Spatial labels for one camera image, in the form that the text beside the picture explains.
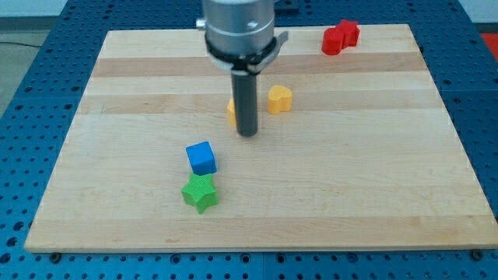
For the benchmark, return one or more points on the red star block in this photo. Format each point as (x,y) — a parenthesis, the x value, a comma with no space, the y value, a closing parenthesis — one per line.
(351,33)

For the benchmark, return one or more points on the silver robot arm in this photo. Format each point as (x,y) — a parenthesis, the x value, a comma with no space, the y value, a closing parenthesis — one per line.
(240,34)

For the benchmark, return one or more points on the blue cube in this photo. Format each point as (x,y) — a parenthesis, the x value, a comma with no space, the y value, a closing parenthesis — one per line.
(202,158)

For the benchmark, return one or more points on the green star block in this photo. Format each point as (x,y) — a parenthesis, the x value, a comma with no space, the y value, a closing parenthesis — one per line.
(200,192)

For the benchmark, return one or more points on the yellow heart block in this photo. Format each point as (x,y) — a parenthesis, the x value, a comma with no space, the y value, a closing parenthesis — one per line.
(280,99)

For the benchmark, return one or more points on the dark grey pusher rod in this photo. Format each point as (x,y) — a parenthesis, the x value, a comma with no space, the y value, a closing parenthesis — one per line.
(244,88)

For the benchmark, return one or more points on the wooden board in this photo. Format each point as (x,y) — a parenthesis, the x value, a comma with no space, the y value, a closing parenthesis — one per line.
(367,158)

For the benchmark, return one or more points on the yellow hexagon block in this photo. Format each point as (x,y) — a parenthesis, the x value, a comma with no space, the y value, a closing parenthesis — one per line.
(231,112)

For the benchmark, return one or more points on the red cylinder block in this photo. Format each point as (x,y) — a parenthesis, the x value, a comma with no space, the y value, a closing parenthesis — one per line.
(332,41)

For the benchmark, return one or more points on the blue perforated table plate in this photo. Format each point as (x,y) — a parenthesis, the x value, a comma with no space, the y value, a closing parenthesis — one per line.
(37,119)

